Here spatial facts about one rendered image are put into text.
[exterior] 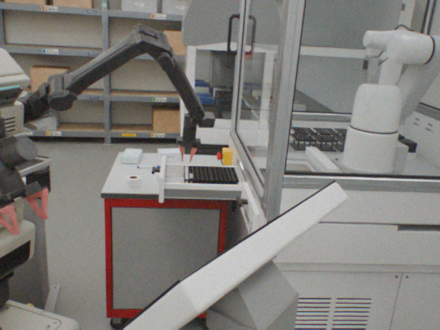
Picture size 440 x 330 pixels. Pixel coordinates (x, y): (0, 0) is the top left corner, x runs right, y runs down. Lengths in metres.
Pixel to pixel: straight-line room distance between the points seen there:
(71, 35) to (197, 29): 3.49
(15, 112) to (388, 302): 1.37
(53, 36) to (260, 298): 5.33
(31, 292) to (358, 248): 1.68
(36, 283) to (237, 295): 1.80
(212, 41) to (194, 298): 2.10
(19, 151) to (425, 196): 1.15
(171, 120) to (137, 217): 3.59
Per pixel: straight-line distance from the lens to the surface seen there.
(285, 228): 0.76
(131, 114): 5.98
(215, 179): 1.79
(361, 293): 1.60
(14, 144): 1.13
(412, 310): 1.72
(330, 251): 1.47
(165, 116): 5.56
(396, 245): 1.54
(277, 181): 1.32
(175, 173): 1.98
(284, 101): 1.26
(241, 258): 0.66
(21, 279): 2.50
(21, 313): 2.15
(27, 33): 5.97
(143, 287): 2.25
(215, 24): 2.56
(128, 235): 2.12
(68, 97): 1.57
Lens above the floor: 1.51
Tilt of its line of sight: 19 degrees down
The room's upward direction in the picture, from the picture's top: 4 degrees clockwise
